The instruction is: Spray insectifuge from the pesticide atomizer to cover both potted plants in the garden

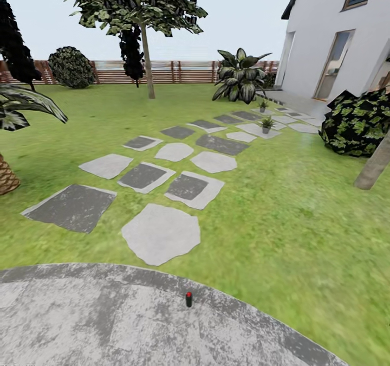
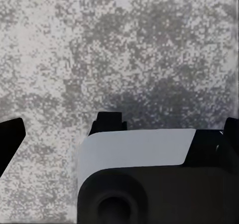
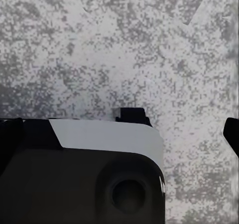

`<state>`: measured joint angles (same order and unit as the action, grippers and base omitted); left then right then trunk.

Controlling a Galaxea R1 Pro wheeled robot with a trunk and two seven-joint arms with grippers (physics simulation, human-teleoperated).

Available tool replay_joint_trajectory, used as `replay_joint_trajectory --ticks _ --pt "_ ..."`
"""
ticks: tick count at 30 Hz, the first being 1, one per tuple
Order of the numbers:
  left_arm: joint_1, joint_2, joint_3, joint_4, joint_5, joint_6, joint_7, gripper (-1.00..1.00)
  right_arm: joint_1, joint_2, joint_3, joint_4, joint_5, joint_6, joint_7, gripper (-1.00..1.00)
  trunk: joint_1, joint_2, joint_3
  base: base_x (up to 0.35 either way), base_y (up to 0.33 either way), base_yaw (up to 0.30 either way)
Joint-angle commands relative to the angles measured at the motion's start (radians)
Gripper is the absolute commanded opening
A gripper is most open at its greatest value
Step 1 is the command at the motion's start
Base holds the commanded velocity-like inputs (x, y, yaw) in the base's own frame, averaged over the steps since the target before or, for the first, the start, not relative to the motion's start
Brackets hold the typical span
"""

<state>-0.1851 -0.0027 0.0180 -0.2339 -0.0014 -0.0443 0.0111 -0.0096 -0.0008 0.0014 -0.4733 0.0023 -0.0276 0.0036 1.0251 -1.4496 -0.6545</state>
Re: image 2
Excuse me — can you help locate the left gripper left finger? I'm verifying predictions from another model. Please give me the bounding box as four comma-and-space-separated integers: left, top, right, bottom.
0, 117, 26, 176

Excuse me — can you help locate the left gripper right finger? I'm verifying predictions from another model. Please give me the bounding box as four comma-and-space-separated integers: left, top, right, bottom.
203, 117, 239, 157

